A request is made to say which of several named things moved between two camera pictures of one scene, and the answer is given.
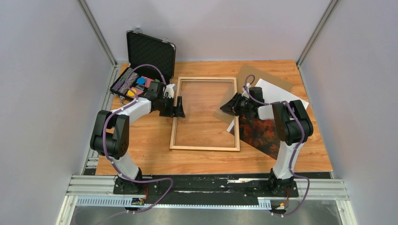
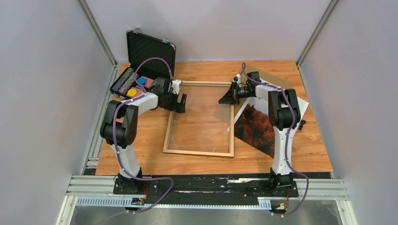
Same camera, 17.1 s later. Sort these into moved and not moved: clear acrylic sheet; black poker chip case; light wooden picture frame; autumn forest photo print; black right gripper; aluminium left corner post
Moved: light wooden picture frame; black right gripper
Not moved: black poker chip case; autumn forest photo print; aluminium left corner post; clear acrylic sheet
